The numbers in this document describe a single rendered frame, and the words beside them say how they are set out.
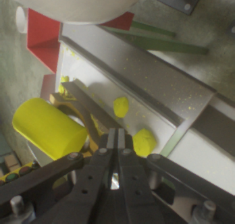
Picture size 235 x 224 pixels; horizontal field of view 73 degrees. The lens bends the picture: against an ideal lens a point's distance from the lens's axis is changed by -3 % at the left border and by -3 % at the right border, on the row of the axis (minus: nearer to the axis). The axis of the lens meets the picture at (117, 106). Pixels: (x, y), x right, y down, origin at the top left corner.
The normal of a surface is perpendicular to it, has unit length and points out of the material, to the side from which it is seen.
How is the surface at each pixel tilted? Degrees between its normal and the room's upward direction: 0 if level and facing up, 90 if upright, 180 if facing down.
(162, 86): 0
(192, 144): 0
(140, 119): 0
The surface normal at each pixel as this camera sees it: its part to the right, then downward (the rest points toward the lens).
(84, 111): 0.32, -0.79
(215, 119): -0.66, 0.22
